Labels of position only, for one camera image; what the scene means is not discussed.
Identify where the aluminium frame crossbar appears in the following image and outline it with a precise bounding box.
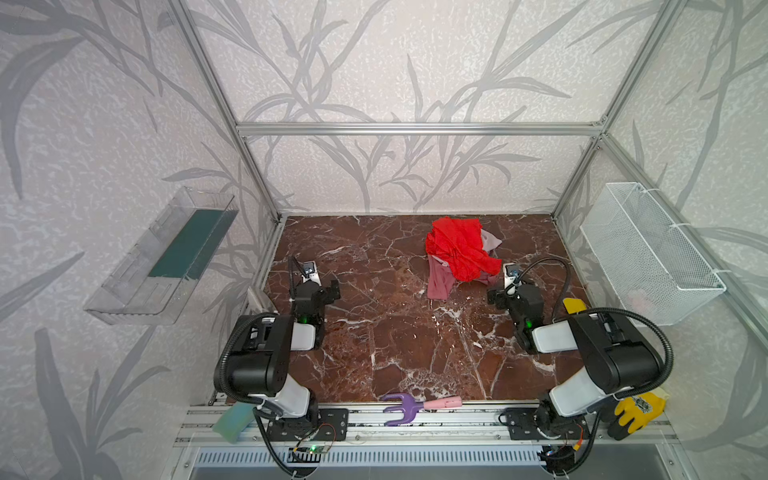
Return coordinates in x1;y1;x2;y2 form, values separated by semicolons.
236;122;602;137

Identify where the purple pink garden fork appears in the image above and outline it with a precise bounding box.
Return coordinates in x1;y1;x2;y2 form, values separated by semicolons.
380;393;463;427

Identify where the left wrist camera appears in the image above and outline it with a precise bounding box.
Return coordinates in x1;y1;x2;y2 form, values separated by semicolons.
300;261;321;285

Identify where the small green circuit board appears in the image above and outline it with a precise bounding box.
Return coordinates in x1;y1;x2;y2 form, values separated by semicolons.
291;443;333;458

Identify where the yellow black work glove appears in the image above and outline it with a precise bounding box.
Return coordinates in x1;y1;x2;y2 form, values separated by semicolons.
607;388;669;441

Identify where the green sponge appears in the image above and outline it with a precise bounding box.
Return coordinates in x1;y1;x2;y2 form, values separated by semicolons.
212;402;254;444

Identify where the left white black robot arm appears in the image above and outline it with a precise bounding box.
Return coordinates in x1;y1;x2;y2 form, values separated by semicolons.
214;280;341;430

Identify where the yellow plastic object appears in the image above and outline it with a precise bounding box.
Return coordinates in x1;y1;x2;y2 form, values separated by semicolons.
563;298;588;315

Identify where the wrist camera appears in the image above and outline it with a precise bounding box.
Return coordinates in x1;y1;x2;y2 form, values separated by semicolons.
300;261;321;285
502;263;522;289

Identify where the clear plastic wall bin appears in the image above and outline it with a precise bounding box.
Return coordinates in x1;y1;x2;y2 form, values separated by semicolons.
84;187;239;326

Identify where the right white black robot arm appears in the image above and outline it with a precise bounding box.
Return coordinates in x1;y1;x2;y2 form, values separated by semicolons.
487;283;674;427

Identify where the white wire mesh basket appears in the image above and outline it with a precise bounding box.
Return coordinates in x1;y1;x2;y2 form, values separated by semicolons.
581;182;726;326

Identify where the dark pink cloth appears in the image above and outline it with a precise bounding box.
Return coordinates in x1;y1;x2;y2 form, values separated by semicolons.
427;255;503;300

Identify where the light mauve cloth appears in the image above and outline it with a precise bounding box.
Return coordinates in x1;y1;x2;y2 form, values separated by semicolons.
480;229;502;253

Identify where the red cloth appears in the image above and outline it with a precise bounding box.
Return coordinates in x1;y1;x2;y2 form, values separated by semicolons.
425;217;502;282

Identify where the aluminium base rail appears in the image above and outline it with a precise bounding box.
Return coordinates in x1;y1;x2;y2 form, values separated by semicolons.
173;401;681;448

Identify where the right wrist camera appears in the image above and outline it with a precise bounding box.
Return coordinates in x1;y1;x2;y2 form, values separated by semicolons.
502;263;522;289

